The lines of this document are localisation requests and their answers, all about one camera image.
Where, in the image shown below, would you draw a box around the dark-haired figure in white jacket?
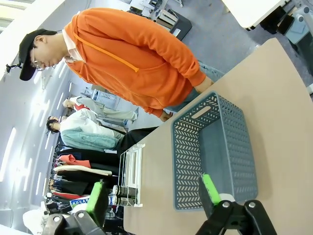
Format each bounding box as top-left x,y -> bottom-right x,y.
45,109 -> 126,151

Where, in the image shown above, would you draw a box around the black baseball cap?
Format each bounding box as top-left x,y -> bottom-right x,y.
19,28 -> 58,81

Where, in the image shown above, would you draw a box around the mannequin in grey clothes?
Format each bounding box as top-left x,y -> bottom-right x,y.
62,96 -> 139,123

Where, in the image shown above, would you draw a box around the white wire can dispenser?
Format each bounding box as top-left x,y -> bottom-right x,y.
117,143 -> 147,208

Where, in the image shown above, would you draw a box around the slate grey plastic basket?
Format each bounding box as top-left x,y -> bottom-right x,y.
170,90 -> 259,211

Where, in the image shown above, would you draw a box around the person's left hand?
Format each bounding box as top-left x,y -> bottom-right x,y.
195,75 -> 215,94

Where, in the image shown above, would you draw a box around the person's right forearm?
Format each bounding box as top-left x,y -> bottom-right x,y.
143,104 -> 165,118

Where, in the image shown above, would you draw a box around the black Pepsi can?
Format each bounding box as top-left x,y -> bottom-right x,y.
114,195 -> 130,207
112,185 -> 130,196

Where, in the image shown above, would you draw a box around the person's right hand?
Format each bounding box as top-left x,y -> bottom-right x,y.
158,110 -> 174,122

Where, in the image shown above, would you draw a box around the thin-framed eyeglasses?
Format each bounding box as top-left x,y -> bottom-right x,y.
31,47 -> 44,71

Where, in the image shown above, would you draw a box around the rack of hanging clothes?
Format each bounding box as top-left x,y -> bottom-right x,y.
46,146 -> 121,198

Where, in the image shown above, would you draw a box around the person's left forearm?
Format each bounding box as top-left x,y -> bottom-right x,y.
151,41 -> 207,86

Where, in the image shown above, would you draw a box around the blue Pocari box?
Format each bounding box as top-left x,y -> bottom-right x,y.
69,197 -> 90,209

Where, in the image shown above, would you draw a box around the white table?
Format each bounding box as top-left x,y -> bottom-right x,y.
221,0 -> 290,31

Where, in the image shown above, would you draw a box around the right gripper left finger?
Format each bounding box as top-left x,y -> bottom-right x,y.
41,178 -> 110,235

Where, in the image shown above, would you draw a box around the person in orange hoodie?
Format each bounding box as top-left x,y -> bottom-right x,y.
19,7 -> 223,123

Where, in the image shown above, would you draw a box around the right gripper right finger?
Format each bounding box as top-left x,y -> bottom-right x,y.
195,172 -> 278,235

